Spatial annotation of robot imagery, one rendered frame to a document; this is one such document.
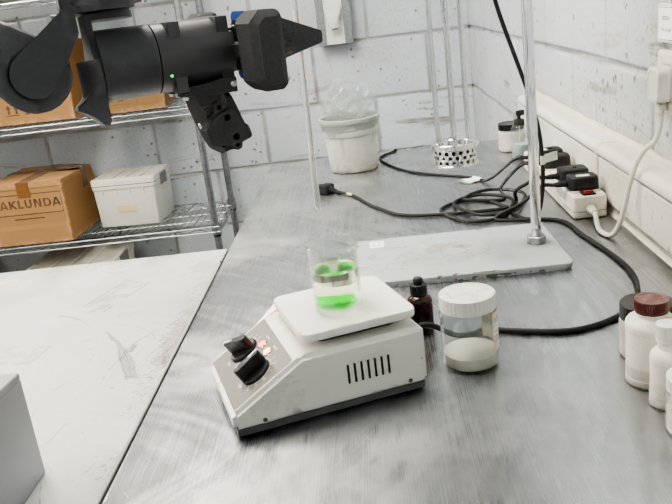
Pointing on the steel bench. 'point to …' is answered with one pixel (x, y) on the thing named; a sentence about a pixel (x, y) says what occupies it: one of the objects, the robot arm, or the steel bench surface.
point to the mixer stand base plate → (460, 255)
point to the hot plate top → (371, 315)
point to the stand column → (531, 124)
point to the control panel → (238, 392)
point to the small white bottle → (660, 363)
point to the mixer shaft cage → (458, 148)
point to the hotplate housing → (332, 374)
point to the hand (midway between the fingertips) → (285, 40)
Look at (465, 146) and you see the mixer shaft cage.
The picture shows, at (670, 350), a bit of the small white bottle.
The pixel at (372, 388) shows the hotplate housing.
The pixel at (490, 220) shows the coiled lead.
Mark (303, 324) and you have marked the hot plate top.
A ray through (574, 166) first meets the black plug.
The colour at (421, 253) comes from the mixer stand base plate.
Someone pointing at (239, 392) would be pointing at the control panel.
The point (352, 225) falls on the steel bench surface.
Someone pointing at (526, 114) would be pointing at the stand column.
